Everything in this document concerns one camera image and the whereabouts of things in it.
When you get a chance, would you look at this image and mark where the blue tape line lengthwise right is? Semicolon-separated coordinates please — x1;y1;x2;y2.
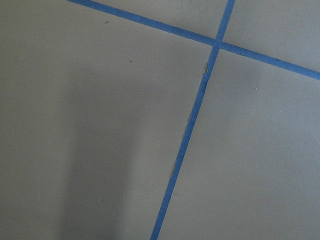
150;0;236;240

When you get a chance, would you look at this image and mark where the blue tape line crosswise near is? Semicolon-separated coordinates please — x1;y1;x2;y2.
73;0;320;80

